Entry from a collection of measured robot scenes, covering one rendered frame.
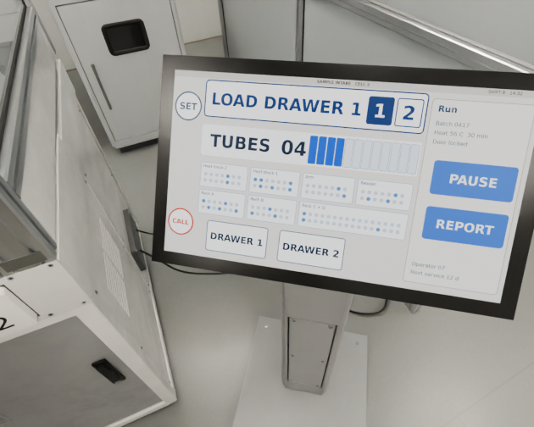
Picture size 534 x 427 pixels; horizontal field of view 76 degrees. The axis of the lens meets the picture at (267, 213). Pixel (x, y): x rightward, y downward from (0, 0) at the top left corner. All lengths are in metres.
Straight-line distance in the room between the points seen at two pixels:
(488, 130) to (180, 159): 0.41
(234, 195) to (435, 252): 0.29
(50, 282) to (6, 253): 0.10
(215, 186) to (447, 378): 1.28
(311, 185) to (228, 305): 1.17
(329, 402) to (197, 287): 0.74
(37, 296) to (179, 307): 0.97
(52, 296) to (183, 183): 0.35
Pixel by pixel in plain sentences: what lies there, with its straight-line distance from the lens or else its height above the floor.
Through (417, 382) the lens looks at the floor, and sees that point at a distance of 1.54.
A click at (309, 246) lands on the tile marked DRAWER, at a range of 0.49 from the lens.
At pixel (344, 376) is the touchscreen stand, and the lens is 1.44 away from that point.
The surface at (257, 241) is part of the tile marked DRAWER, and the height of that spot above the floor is 1.01.
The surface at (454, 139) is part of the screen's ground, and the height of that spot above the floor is 1.13.
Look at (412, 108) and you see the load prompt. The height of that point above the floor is 1.16.
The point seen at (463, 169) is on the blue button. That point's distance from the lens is 0.51.
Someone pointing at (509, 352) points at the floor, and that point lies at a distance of 1.74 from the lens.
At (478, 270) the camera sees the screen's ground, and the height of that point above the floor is 1.01.
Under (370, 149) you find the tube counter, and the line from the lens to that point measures 0.48.
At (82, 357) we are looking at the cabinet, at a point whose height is 0.59.
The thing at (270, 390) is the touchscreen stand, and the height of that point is 0.04.
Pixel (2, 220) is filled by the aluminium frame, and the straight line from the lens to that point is 0.61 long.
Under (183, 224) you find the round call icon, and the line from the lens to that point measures 0.53.
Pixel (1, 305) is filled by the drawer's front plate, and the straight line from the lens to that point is 0.73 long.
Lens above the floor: 1.40
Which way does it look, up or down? 48 degrees down
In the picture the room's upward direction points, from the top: 4 degrees counter-clockwise
